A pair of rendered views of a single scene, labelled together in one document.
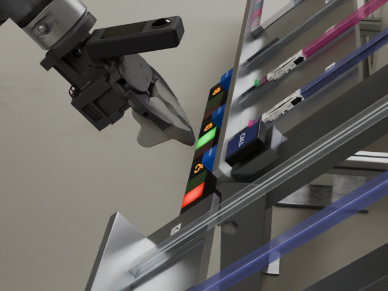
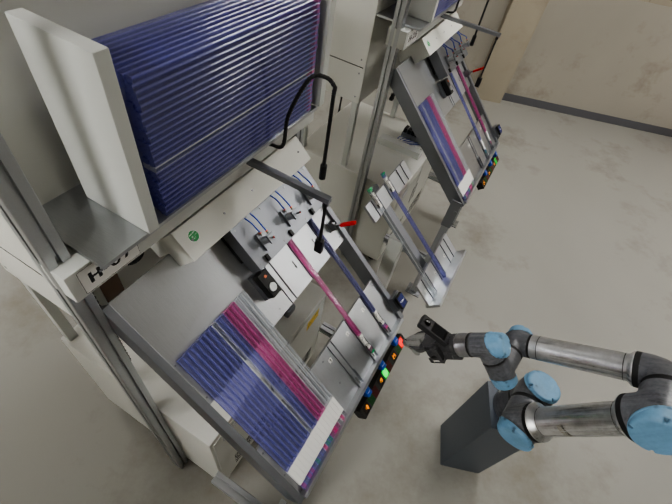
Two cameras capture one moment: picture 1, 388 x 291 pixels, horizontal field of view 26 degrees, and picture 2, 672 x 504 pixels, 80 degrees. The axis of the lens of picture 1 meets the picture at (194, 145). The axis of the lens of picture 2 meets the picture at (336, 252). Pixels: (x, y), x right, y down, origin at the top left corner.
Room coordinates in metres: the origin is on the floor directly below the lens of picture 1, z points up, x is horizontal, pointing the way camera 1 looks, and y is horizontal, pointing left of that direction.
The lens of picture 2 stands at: (1.70, -0.12, 1.96)
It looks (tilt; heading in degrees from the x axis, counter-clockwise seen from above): 49 degrees down; 193
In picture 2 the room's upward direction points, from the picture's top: 12 degrees clockwise
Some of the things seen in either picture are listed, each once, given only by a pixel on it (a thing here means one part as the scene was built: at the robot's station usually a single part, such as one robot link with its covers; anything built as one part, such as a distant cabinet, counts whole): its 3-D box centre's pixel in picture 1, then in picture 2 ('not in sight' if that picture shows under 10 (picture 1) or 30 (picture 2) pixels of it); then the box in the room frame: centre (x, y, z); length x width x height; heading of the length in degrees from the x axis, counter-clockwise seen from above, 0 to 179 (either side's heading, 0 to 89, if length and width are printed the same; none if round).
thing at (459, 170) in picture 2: not in sight; (404, 147); (-0.35, -0.33, 0.65); 1.01 x 0.73 x 1.29; 82
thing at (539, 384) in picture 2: not in sight; (535, 393); (0.90, 0.47, 0.72); 0.13 x 0.12 x 0.14; 163
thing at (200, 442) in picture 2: not in sight; (214, 350); (1.08, -0.71, 0.31); 0.70 x 0.65 x 0.62; 172
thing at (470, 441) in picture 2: not in sight; (482, 431); (0.89, 0.48, 0.28); 0.18 x 0.18 x 0.55; 12
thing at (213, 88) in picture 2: not in sight; (225, 87); (1.03, -0.58, 1.52); 0.51 x 0.13 x 0.27; 172
